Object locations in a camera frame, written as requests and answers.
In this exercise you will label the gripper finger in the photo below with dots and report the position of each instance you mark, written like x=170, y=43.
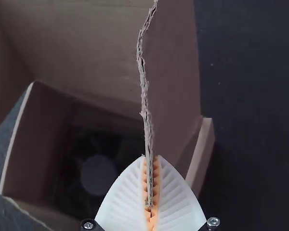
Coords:
x=178, y=202
x=125, y=199

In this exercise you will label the black square fan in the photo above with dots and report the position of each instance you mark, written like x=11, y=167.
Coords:
x=98, y=175

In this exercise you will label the cardboard box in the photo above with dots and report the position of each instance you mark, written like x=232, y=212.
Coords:
x=86, y=48

